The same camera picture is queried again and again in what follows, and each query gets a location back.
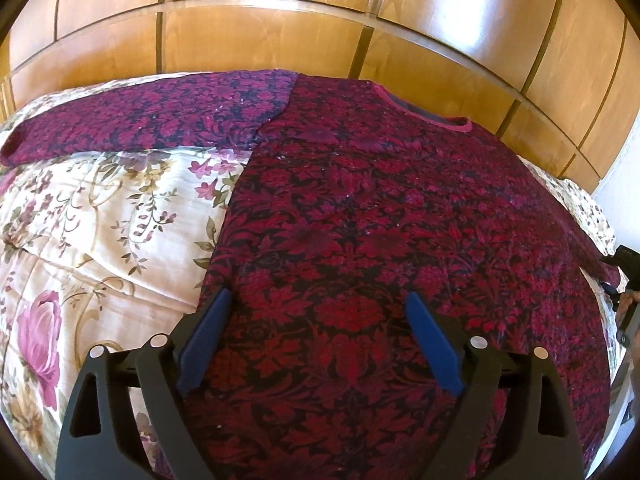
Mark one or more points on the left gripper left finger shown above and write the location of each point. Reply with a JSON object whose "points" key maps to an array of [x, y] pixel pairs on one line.
{"points": [[100, 438]]}

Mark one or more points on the floral bedspread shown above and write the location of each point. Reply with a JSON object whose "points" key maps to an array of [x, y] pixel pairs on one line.
{"points": [[105, 239]]}

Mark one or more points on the person's right hand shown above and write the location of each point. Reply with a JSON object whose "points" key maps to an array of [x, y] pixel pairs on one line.
{"points": [[627, 299]]}

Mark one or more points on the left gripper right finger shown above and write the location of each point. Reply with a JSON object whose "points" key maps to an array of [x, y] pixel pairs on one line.
{"points": [[521, 393]]}

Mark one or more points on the maroon floral knit sweater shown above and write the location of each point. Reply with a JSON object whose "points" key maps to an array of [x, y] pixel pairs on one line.
{"points": [[375, 259]]}

